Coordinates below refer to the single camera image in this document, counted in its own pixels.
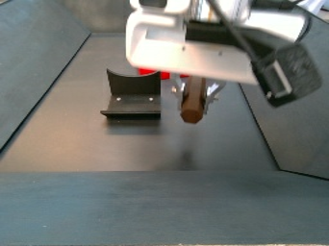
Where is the red shape sorter board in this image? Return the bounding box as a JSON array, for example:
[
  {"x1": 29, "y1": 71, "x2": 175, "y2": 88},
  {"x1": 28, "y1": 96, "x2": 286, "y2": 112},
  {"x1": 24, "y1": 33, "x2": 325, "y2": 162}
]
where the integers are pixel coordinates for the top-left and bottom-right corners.
[{"x1": 137, "y1": 67, "x2": 188, "y2": 80}]

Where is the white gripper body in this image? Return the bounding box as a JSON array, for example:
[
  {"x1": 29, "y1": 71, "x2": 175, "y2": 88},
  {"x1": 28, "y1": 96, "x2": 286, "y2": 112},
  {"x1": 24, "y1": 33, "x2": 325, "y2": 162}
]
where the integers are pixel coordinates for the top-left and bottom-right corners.
[{"x1": 125, "y1": 0, "x2": 306, "y2": 85}]

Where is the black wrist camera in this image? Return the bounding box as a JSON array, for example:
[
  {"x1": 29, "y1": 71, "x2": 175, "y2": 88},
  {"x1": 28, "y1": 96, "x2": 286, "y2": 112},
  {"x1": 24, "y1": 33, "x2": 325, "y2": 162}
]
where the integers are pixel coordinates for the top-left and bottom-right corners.
[{"x1": 251, "y1": 43, "x2": 322, "y2": 108}]

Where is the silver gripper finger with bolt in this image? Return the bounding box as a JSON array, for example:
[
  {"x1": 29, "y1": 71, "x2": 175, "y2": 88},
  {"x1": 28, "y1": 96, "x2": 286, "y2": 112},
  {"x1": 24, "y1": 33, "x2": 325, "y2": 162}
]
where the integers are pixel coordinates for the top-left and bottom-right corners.
[{"x1": 204, "y1": 81, "x2": 226, "y2": 111}]

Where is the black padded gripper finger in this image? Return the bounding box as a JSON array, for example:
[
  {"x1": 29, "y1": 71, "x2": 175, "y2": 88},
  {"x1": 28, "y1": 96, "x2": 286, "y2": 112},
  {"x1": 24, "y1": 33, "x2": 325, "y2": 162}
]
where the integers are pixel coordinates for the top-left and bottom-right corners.
[{"x1": 171, "y1": 76, "x2": 186, "y2": 109}]

